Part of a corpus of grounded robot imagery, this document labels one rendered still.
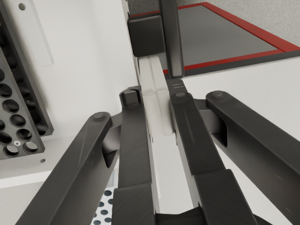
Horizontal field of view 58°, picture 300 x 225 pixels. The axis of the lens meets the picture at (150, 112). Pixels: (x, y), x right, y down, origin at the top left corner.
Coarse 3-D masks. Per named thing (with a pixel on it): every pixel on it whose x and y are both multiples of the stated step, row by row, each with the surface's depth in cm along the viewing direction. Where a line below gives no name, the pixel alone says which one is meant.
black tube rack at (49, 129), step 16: (0, 0) 22; (0, 16) 22; (0, 32) 22; (16, 48) 23; (16, 64) 24; (16, 80) 25; (32, 80) 25; (32, 96) 25; (0, 112) 22; (32, 112) 26; (0, 128) 24; (48, 128) 27; (0, 144) 24; (16, 144) 24
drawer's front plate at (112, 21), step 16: (96, 0) 16; (112, 0) 16; (96, 16) 17; (112, 16) 17; (128, 16) 23; (112, 32) 17; (128, 32) 18; (112, 48) 18; (128, 48) 18; (112, 64) 18; (128, 64) 18; (112, 80) 19; (128, 80) 19; (160, 192) 25
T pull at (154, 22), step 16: (160, 0) 18; (176, 0) 18; (144, 16) 19; (160, 16) 19; (176, 16) 18; (144, 32) 19; (160, 32) 19; (176, 32) 19; (144, 48) 19; (160, 48) 20; (176, 48) 20; (176, 64) 20
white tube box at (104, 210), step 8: (112, 176) 43; (112, 184) 41; (104, 192) 42; (112, 192) 42; (104, 200) 42; (112, 200) 44; (104, 208) 43; (96, 216) 44; (104, 216) 44; (96, 224) 45; (104, 224) 45
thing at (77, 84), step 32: (64, 0) 24; (64, 32) 26; (96, 32) 26; (32, 64) 27; (64, 64) 27; (96, 64) 28; (64, 96) 29; (96, 96) 29; (64, 128) 31; (0, 160) 29; (32, 160) 28
